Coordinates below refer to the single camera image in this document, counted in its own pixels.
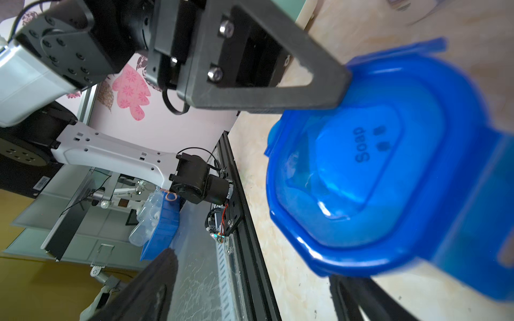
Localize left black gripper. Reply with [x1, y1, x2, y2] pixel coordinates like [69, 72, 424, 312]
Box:
[92, 1, 352, 114]

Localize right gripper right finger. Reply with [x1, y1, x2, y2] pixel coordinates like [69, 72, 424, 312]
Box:
[329, 275, 416, 320]

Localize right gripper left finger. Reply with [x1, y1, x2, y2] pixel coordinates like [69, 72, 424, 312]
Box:
[90, 248, 179, 320]

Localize blue lid container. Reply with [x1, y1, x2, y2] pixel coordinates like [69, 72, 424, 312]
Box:
[265, 38, 513, 301]

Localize blue storage bin outside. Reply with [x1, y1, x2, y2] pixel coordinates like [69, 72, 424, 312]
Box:
[128, 189, 182, 261]

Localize mint chrome toaster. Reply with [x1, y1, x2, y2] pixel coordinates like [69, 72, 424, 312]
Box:
[273, 0, 318, 29]

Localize white slotted cable duct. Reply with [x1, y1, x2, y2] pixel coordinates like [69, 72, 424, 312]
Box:
[216, 243, 238, 321]

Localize black base frame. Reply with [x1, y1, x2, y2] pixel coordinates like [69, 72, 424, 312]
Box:
[204, 131, 281, 320]

